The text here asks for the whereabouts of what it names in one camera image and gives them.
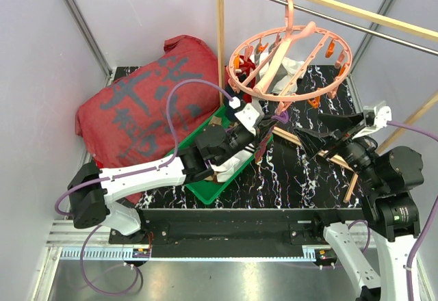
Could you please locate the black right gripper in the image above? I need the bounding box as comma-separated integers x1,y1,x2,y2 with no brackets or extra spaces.
294,109,385,190

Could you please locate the purple striped sock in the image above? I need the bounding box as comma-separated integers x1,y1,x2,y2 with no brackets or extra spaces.
253,111,289,163

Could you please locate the pink round clip hanger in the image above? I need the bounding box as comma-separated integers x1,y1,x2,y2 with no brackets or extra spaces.
227,0,352,115

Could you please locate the white sock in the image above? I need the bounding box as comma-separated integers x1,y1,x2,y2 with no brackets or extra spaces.
211,150,253,183

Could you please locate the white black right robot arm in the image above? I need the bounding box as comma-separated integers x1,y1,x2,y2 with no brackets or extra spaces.
294,106,437,300

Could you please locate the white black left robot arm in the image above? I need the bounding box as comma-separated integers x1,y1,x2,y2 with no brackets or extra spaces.
69,116,276,244

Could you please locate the brown argyle sock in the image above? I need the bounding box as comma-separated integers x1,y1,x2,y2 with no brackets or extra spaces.
207,116,225,183

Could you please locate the grey sock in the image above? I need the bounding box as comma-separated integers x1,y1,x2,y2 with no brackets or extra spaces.
268,57,302,95

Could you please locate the red christmas sock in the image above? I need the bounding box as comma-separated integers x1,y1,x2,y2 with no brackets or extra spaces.
235,55,257,103

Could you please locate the green plastic tray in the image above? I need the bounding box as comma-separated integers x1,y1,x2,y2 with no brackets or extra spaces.
175,106,255,205

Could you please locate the metal hanging rod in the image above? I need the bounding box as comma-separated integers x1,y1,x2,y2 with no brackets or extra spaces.
220,0,438,57

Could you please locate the red printed cloth sack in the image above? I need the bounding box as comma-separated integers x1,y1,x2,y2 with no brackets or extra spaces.
75,35,220,168

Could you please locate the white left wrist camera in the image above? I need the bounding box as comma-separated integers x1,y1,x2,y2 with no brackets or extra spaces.
235,101,264,135

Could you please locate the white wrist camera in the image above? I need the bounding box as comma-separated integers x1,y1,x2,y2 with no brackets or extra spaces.
235,101,264,135
352,101,392,139

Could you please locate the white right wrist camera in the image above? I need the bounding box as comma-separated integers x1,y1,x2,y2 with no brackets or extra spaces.
352,101,392,139

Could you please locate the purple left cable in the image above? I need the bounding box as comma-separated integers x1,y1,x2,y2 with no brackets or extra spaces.
56,78,240,295

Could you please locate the purple cable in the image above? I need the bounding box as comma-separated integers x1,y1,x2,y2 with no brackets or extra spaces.
56,78,240,295
386,120,438,301

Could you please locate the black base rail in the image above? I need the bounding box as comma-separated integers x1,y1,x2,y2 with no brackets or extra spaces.
109,207,367,259

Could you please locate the wooden drying rack frame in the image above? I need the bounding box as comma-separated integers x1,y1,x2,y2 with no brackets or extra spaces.
214,0,438,203

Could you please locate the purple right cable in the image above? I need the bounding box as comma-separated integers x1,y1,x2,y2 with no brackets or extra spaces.
386,120,438,301

